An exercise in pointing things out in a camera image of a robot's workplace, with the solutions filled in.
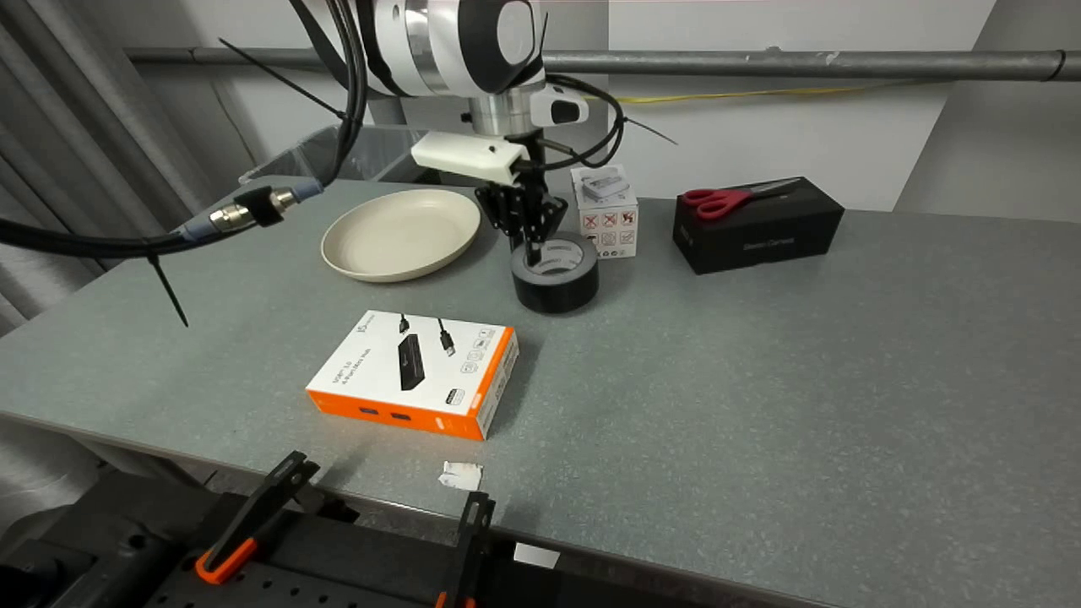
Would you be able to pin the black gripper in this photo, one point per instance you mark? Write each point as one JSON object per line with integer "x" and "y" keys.
{"x": 527, "y": 204}

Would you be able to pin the grey tape roll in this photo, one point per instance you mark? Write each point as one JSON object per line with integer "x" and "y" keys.
{"x": 557, "y": 288}

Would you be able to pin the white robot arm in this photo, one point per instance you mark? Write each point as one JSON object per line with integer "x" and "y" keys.
{"x": 433, "y": 38}

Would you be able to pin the beige round plate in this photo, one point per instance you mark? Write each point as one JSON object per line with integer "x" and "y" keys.
{"x": 399, "y": 235}

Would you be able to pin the small white printed box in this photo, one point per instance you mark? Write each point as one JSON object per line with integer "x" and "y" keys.
{"x": 605, "y": 209}

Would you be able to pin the white and orange product box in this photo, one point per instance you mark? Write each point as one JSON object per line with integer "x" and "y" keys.
{"x": 411, "y": 371}

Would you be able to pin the small white paper scrap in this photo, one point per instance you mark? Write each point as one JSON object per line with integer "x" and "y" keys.
{"x": 460, "y": 474}

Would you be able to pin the black rectangular box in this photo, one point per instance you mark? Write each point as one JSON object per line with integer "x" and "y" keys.
{"x": 765, "y": 237}

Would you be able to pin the white label sticker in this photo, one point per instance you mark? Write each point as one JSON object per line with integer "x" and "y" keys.
{"x": 535, "y": 555}

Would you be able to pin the black and orange bar clamp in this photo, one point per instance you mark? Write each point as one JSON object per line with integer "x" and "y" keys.
{"x": 253, "y": 516}
{"x": 468, "y": 552}

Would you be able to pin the grey metal pipe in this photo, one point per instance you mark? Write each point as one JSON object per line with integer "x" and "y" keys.
{"x": 789, "y": 64}

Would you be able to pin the black zip tie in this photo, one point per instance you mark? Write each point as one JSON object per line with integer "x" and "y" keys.
{"x": 169, "y": 291}

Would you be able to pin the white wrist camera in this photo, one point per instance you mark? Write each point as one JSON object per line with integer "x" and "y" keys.
{"x": 468, "y": 156}

